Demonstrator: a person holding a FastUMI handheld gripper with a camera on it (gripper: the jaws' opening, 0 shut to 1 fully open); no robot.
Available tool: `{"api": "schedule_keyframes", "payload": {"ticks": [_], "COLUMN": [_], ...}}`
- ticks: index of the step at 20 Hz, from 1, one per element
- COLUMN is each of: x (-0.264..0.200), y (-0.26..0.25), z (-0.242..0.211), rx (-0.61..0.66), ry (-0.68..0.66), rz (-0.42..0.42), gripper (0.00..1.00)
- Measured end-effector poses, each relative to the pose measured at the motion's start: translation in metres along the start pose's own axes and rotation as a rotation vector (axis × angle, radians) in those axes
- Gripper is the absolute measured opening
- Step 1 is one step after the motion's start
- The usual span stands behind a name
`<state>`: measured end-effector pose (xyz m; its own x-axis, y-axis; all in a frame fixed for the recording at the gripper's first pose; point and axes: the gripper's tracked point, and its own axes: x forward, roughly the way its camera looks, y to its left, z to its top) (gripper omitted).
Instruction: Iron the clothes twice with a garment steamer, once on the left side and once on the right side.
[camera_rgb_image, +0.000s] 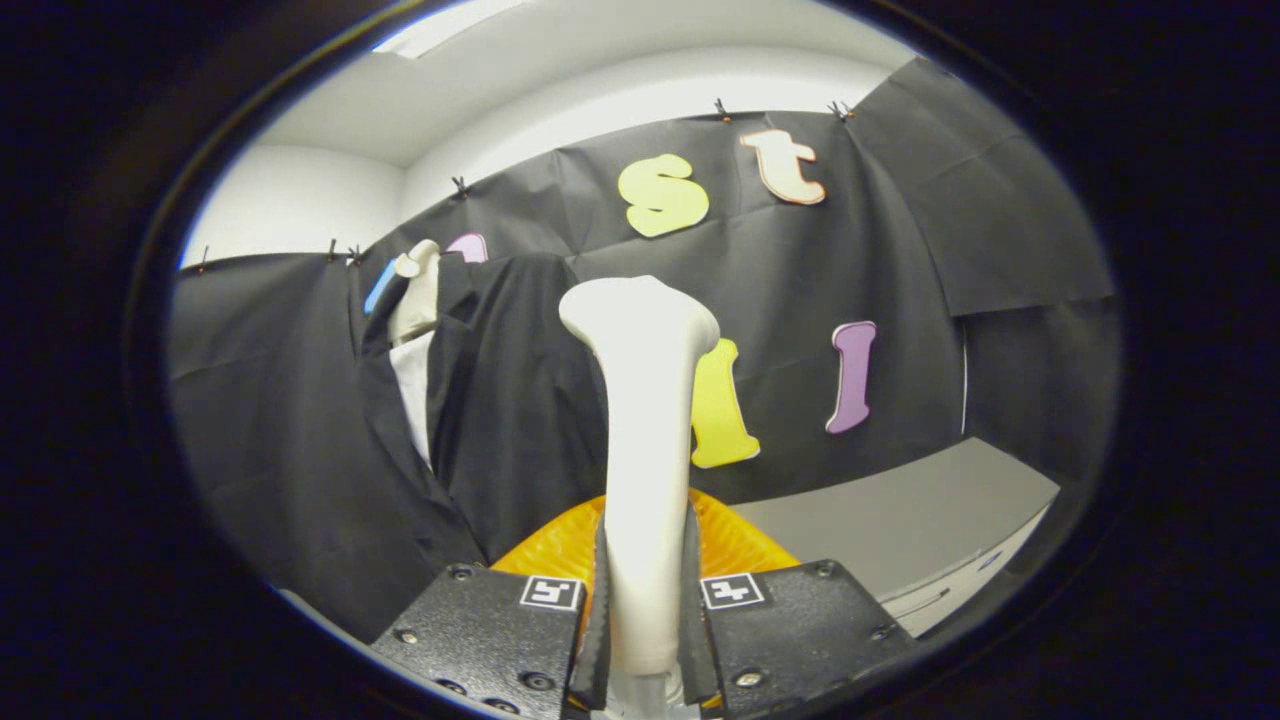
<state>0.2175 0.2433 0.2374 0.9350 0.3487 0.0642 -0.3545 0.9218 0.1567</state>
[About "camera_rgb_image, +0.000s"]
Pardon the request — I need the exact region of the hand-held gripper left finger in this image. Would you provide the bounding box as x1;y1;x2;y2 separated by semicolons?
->
368;495;611;720

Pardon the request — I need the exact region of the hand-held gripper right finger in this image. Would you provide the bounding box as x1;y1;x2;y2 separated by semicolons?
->
683;490;916;716

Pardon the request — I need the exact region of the black suit jacket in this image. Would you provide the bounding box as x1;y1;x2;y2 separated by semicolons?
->
352;250;613;626

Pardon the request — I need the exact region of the grey cabinet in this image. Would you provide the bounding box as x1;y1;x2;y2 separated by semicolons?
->
725;437;1061;638

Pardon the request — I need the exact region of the black backdrop cloth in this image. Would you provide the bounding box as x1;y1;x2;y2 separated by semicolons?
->
168;55;1121;641

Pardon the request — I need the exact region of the ceiling light panel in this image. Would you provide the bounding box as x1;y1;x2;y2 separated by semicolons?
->
372;0;531;59

